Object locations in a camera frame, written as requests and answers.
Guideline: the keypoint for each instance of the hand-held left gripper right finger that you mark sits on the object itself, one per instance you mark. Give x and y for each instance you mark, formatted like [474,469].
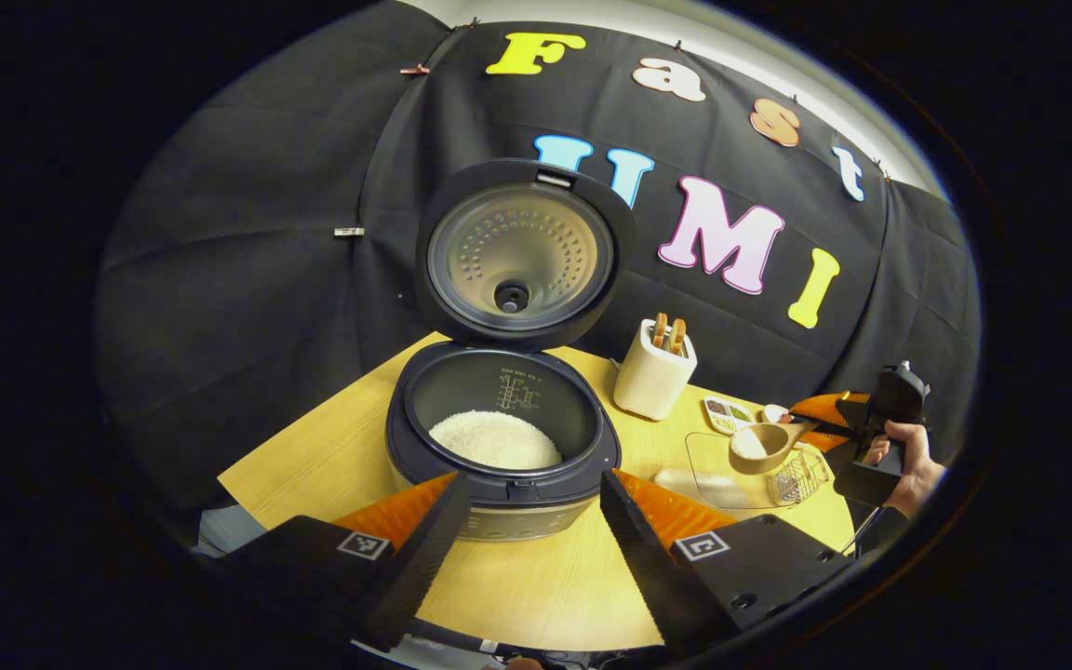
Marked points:
[648,577]

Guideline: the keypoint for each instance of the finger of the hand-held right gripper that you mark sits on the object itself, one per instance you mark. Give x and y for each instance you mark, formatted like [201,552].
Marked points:
[834,408]
[832,441]

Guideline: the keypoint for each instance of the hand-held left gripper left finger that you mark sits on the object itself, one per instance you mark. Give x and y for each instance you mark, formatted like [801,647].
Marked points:
[415,568]

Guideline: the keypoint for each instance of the wooden spoon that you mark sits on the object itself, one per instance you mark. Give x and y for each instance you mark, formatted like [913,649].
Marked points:
[769,456]

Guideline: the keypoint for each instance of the white rice box clear lid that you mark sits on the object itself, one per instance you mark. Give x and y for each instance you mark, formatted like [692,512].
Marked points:
[708,484]

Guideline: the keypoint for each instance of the white rice heap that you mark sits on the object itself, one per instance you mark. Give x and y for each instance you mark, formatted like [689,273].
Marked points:
[494,442]

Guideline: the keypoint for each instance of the dark grey rice cooker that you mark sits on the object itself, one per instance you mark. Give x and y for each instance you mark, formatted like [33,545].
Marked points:
[517,251]

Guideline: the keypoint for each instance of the white round plate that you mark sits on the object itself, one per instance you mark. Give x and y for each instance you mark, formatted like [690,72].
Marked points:
[774,412]

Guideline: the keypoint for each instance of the white divided dish of beans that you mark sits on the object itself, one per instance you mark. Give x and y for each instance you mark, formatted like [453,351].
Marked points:
[727,414]

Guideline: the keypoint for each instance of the toasted bread slice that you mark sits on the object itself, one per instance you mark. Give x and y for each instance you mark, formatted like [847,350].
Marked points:
[660,331]
[677,337]

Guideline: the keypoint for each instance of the white toaster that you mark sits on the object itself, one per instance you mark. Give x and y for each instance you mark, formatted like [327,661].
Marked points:
[649,386]

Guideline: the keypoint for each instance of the black backdrop cloth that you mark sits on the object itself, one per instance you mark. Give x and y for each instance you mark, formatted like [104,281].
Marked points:
[238,233]

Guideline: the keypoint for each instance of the pink cloth clip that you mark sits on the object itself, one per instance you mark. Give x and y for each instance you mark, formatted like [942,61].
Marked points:
[415,70]

